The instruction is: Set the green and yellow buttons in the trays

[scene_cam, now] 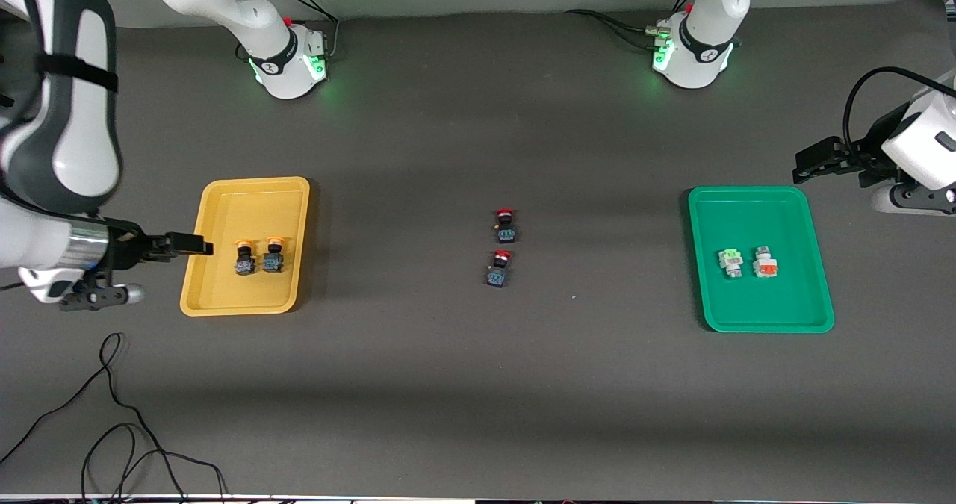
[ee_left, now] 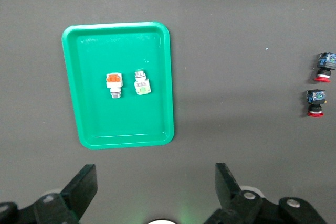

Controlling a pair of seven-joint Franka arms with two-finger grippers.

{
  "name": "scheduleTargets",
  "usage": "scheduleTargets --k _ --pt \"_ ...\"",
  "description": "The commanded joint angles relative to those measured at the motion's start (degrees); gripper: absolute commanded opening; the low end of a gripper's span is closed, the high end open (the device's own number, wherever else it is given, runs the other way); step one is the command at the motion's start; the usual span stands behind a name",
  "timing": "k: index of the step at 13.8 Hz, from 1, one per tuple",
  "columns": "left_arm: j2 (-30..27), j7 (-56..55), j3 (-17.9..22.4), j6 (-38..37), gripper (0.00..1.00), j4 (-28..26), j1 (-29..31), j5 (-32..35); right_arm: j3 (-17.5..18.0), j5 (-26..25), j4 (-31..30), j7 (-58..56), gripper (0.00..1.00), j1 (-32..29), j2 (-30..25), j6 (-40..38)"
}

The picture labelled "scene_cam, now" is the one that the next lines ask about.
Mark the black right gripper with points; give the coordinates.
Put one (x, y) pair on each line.
(125, 248)

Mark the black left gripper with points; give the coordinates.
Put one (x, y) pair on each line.
(868, 155)

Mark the yellow push button switch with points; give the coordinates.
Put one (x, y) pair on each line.
(244, 262)
(272, 260)

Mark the orange white button switch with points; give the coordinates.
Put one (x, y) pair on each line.
(764, 265)

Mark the green white button switch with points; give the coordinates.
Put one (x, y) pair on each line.
(730, 261)

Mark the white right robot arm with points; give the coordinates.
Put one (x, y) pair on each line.
(67, 116)

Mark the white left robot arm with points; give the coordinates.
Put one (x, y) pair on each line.
(702, 45)

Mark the yellow plastic tray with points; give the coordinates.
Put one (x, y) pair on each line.
(224, 287)

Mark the green plastic tray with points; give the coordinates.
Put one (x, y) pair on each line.
(784, 302)

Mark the dark grey table cloth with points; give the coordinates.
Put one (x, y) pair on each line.
(478, 399)

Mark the red push button switch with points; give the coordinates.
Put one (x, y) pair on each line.
(506, 228)
(498, 271)

